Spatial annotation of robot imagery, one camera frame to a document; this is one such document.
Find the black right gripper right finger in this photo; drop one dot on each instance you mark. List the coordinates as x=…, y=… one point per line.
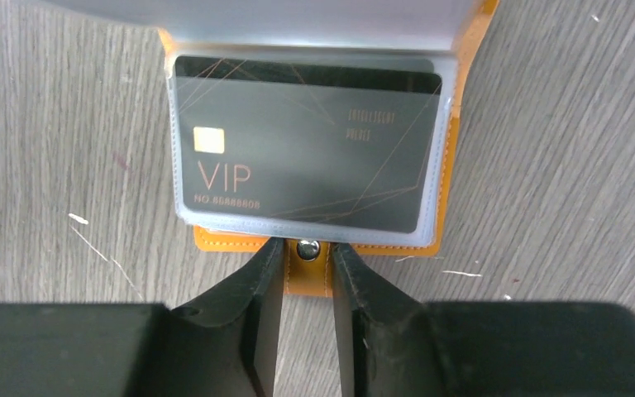
x=389, y=344

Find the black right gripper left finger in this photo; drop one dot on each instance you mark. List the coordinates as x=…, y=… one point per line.
x=222, y=343

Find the orange leather card holder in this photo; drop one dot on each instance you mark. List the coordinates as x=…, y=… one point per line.
x=397, y=34

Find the dark credit card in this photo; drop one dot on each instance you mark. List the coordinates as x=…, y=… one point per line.
x=346, y=146

